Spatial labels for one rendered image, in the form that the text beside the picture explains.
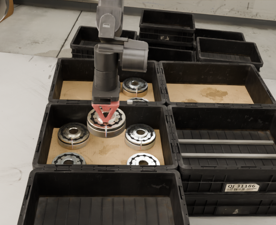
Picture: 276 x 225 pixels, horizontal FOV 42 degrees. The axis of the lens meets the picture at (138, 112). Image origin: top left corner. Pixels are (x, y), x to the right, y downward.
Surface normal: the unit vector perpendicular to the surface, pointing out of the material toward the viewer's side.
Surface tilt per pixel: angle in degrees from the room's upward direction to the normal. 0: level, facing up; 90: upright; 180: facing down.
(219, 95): 0
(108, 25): 51
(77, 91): 0
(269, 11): 90
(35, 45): 0
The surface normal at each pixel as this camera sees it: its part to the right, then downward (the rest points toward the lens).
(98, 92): 0.06, -0.79
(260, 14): -0.08, 0.60
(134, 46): -0.02, -0.04
